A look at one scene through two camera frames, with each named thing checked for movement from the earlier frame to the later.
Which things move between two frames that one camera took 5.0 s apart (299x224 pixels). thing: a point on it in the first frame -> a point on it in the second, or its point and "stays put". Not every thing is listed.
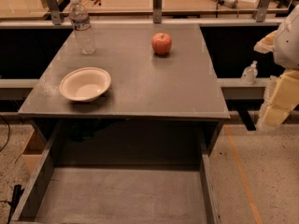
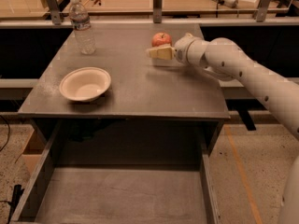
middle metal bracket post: [157, 5] stays put
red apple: [161, 43] stays put
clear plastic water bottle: [82, 27] stays put
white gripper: [288, 44] -> [181, 51]
